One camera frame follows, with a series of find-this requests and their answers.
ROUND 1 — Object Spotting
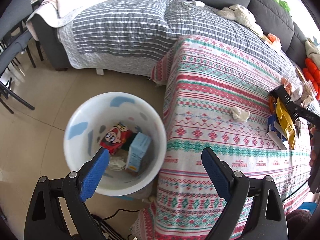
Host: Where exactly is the black cable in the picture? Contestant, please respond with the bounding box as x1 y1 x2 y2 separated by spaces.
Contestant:
99 208 141 221

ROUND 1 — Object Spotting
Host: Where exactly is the person's right hand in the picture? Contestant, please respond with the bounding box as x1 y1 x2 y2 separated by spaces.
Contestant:
309 126 317 168

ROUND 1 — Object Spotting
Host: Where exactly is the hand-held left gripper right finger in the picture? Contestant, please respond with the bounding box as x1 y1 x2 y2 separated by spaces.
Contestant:
201 147 288 240

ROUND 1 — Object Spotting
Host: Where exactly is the light blue carton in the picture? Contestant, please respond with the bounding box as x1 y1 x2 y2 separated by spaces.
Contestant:
125 132 152 173

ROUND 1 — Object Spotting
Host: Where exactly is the grey blue chair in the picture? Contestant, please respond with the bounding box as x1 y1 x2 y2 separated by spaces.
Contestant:
0 0 44 68

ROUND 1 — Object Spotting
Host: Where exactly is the crumpled tissue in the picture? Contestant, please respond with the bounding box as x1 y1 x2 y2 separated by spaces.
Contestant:
107 155 127 172
230 106 251 123

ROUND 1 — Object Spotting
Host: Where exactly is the red cartoon snack packet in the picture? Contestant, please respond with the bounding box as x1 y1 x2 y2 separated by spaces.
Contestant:
100 122 132 155

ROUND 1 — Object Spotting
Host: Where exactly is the blue and white box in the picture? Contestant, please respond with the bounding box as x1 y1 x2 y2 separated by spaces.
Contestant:
266 114 288 150

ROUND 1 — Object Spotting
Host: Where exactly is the brown fuzzy slipper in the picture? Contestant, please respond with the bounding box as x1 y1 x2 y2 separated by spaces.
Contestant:
286 209 313 240

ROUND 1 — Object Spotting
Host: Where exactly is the black chair frame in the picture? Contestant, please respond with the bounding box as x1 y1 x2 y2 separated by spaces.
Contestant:
0 75 36 114

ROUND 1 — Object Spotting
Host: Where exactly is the beige plush toy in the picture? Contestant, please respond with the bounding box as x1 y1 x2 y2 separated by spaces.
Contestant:
305 37 320 61

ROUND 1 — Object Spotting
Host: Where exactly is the small orange toy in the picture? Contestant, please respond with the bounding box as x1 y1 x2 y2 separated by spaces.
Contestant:
261 32 281 47

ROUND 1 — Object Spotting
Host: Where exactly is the clear plastic snack bag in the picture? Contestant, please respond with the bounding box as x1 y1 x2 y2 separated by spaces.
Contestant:
280 67 316 108

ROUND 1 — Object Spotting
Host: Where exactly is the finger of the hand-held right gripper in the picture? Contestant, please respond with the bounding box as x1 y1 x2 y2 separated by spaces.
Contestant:
269 85 320 125

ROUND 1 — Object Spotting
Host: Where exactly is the white plush toy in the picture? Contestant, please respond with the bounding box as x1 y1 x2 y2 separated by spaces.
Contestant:
217 4 264 37

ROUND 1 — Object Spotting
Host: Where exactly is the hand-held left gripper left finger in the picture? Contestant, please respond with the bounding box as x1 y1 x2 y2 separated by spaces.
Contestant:
24 147 110 240

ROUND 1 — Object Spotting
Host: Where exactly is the grey sofa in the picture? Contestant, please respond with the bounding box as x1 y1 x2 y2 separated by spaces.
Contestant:
31 0 320 72

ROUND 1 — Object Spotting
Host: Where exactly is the orange knitted plush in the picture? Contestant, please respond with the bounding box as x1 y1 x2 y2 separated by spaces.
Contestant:
303 57 320 99

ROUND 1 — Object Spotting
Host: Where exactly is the white plastic bucket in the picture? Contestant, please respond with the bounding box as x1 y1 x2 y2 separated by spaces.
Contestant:
63 92 167 197

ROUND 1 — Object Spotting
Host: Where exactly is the gold foil snack packet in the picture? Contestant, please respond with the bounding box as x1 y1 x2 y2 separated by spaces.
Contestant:
275 97 297 151

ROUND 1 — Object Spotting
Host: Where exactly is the grey striped blanket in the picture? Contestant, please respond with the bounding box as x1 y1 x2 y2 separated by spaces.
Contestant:
26 0 298 78

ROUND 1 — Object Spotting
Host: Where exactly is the patterned red green tablecloth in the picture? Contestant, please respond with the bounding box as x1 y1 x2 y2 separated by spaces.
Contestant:
129 34 318 240

